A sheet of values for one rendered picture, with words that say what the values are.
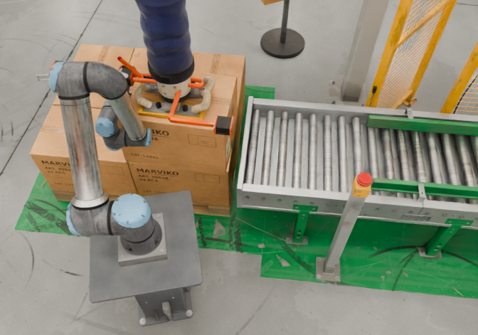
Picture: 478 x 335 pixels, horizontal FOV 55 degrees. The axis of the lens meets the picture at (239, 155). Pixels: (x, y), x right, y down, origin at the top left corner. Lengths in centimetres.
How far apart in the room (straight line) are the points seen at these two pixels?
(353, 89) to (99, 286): 243
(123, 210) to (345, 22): 319
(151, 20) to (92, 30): 258
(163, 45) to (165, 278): 104
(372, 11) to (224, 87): 122
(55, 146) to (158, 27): 122
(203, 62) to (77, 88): 158
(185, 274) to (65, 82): 97
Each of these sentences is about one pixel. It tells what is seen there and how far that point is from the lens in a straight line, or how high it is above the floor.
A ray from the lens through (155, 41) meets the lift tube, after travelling 210.
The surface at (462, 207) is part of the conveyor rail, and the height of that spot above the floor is 59.
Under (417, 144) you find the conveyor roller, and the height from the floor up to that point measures 55.
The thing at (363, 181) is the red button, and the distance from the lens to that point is 208.
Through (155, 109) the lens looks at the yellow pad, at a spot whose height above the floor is 97.
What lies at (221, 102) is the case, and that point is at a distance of 243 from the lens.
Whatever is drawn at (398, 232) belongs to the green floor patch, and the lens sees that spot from 322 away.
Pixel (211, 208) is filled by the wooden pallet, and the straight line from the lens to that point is 303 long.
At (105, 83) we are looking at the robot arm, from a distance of 178.
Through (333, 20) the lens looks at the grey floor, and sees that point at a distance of 458.
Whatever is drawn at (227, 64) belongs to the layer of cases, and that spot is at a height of 54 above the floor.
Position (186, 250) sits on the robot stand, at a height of 75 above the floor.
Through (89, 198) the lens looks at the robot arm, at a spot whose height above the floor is 112.
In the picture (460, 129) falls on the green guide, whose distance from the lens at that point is 305.
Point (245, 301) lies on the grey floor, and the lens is 287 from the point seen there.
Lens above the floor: 272
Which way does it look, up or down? 54 degrees down
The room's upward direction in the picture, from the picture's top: straight up
